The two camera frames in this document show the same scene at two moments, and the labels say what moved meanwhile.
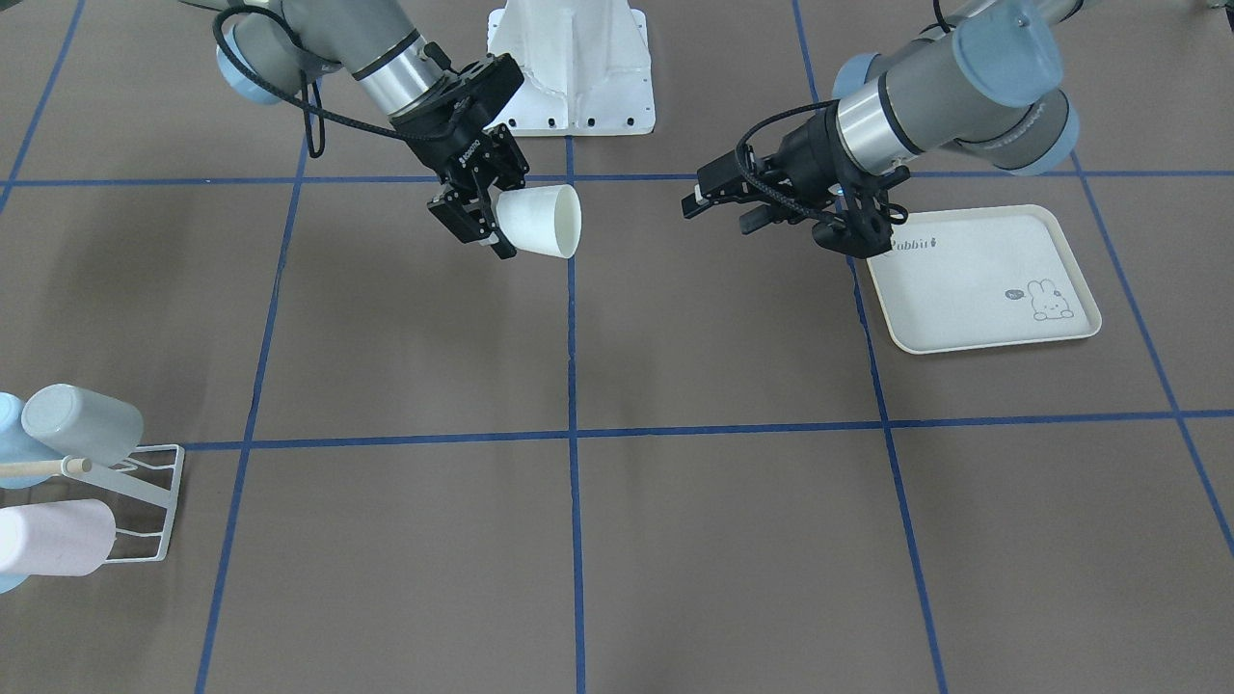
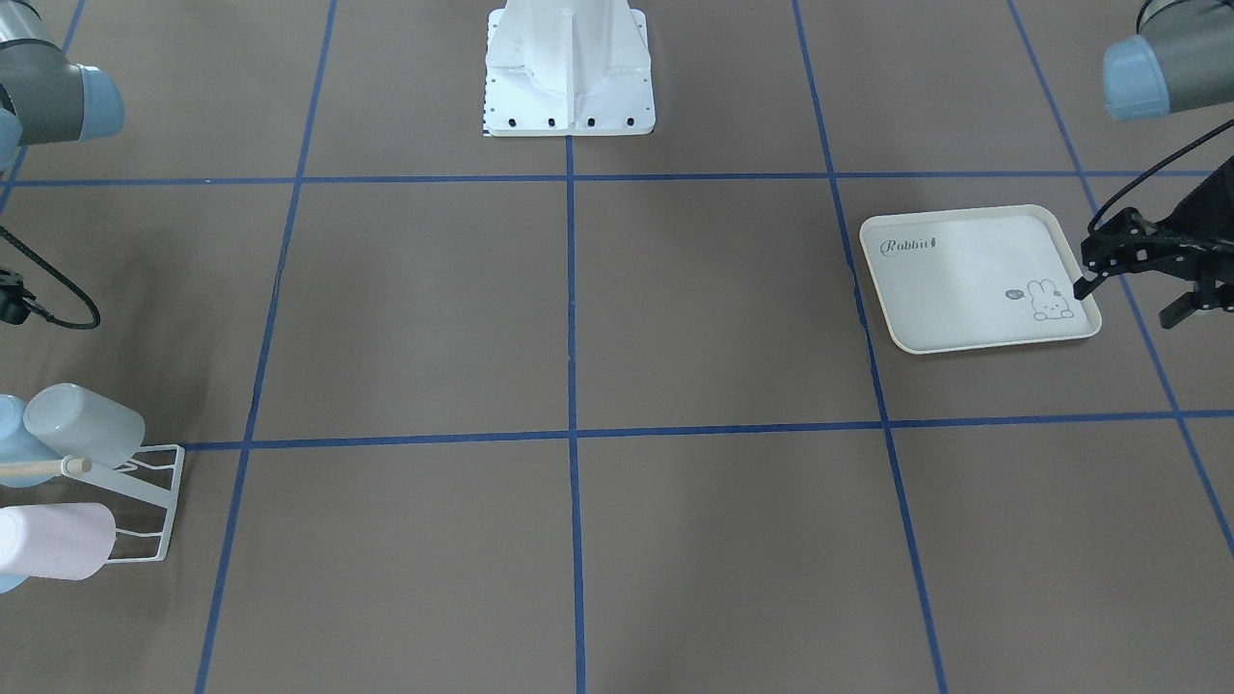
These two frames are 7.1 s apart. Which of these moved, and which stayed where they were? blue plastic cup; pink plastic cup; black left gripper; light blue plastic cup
Moved: black left gripper
Stayed: blue plastic cup; pink plastic cup; light blue plastic cup
